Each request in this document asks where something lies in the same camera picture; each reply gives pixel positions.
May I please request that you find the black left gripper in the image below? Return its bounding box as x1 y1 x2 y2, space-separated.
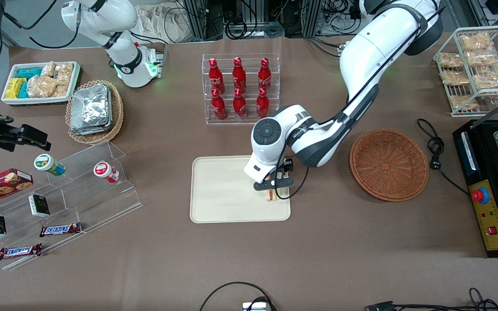
253 159 295 200

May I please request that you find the white rectangular snack tray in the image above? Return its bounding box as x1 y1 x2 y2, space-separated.
1 61 81 106

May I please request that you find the beige plastic tray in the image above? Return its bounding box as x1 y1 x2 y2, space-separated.
190 154 291 224

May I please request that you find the oval light wicker basket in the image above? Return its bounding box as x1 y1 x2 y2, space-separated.
65 79 124 145

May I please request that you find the round brown wicker basket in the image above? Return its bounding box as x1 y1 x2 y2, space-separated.
349 129 429 203

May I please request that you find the green lid white cup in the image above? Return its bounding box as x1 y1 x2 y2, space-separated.
34 153 66 177

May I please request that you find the yellow snack packet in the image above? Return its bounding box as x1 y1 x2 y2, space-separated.
6 78 27 99

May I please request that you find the stack of foil containers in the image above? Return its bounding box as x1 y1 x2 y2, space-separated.
70 84 113 136

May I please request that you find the red lid white cup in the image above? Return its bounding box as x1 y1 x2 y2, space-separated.
93 161 120 184

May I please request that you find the red cola bottle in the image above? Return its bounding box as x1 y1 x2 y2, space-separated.
208 58 225 95
256 88 270 121
211 89 228 121
258 57 272 92
232 57 247 93
233 88 248 120

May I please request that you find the clear acrylic stepped stand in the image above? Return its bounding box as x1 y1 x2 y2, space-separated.
0 140 143 271

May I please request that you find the brown snickers bar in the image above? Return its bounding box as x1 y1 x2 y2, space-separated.
0 243 42 260
39 222 82 238

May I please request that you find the clear acrylic bottle rack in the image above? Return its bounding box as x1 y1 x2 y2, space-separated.
202 53 280 126

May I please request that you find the cream cloth bag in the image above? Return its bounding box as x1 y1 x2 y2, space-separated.
137 3 191 44

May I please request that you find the bagged fried snack pack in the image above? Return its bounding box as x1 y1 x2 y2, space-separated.
438 53 464 69
472 64 498 90
441 70 470 86
465 50 498 66
459 32 494 51
449 94 479 111

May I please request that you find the black machine yellow panel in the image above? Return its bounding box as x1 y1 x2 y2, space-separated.
453 119 498 258

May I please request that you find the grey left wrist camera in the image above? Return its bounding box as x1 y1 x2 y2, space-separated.
244 152 276 184

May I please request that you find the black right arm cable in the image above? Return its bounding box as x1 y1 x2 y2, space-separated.
0 0 81 49

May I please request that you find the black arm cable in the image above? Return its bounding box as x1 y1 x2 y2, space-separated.
0 0 81 49
274 6 442 200

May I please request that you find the black looped cable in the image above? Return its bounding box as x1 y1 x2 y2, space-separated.
199 282 278 311

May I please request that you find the black cable with connector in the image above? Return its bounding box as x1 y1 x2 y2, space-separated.
365 287 498 311

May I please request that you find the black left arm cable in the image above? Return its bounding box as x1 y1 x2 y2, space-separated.
274 6 442 200

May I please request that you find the black power cable with plug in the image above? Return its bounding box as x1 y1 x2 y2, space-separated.
417 118 470 196

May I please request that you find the aluminium equipment frame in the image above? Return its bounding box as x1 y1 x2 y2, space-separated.
180 0 362 40

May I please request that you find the white wire rack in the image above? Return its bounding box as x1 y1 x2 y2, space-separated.
433 25 498 118

